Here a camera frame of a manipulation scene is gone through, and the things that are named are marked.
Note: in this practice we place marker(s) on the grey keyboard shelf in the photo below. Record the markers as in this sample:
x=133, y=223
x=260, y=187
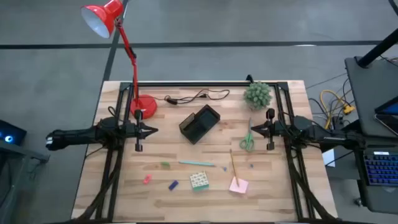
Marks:
x=379, y=199

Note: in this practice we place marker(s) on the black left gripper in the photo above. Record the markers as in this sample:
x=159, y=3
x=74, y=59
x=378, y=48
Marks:
x=138, y=130

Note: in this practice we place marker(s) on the white paper sheet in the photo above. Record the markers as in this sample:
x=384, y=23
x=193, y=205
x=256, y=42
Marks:
x=329, y=158

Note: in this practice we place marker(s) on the yellow pencil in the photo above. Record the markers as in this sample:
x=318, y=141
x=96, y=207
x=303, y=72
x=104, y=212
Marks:
x=234, y=166

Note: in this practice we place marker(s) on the small pink eraser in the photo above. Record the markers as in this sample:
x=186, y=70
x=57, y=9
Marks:
x=147, y=179

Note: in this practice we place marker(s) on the black table clamp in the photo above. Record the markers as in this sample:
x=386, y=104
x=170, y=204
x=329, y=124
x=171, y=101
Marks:
x=249, y=78

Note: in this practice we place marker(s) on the pink sticky note pad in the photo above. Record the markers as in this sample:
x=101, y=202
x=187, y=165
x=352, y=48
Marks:
x=242, y=187

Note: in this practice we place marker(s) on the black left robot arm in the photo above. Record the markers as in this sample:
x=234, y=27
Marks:
x=77, y=135

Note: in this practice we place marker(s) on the black aluminium frame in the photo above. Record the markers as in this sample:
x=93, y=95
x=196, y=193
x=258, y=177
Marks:
x=202, y=84

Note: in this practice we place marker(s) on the red desk lamp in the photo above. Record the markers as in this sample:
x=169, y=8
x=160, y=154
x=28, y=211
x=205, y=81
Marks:
x=144, y=105

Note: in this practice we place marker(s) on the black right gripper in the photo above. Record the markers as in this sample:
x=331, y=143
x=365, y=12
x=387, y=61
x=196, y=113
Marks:
x=270, y=130

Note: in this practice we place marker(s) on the black stand pole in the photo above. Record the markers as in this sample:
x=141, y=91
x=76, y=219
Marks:
x=376, y=49

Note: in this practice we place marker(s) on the black caster wheel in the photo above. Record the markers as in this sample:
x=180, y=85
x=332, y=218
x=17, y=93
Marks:
x=358, y=202

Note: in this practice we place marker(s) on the small green eraser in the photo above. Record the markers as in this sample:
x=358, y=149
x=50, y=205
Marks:
x=165, y=163

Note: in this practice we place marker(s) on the teal patterned sticky note pad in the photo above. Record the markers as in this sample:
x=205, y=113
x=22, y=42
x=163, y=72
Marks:
x=199, y=180

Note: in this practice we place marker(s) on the backlit keyboard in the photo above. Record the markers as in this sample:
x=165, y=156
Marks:
x=382, y=169

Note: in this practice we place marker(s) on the laptop with blue screen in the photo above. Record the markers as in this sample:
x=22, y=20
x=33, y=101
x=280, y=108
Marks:
x=388, y=118

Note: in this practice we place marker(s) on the black computer tower blue light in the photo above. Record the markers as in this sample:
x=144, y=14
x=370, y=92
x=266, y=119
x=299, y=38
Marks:
x=12, y=132

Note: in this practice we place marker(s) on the black mesh desk organizer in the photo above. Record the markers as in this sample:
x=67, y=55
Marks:
x=199, y=124

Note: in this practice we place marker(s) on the small blue eraser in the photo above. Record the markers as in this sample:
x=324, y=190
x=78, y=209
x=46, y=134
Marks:
x=173, y=185

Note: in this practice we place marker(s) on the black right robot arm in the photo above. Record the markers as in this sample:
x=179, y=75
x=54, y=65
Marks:
x=326, y=135

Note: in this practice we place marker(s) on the grey metal desk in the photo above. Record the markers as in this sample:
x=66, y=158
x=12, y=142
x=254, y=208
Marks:
x=18, y=149

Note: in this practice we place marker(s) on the teal pen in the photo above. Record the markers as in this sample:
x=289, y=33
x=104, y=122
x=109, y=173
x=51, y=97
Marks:
x=196, y=163

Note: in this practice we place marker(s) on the green succulent plant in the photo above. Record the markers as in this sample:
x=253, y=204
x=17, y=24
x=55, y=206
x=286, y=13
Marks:
x=257, y=96

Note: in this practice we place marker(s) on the grey side desk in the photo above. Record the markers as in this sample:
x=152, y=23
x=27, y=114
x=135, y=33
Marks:
x=363, y=93

